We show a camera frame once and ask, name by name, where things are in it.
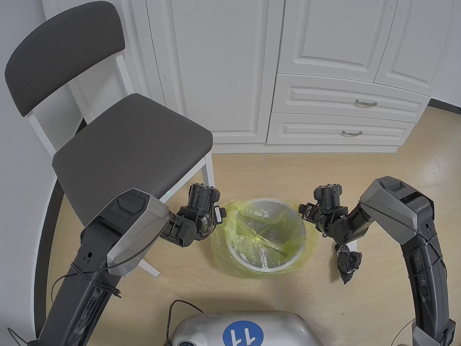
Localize yellow plastic bag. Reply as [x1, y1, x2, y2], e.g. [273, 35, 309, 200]
[211, 198, 318, 279]

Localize black plastic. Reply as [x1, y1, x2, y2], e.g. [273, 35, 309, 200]
[333, 243, 362, 285]

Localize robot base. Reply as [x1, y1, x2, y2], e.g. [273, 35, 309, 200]
[169, 310, 323, 346]

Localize white trash bin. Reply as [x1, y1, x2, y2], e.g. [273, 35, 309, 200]
[225, 198, 307, 272]

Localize grey and white chair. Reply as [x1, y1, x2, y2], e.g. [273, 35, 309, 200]
[4, 1, 216, 278]

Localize white wardrobe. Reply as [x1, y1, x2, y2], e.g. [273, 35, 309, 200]
[39, 0, 431, 154]

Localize black cable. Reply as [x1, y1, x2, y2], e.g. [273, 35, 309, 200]
[166, 299, 204, 346]
[394, 319, 419, 346]

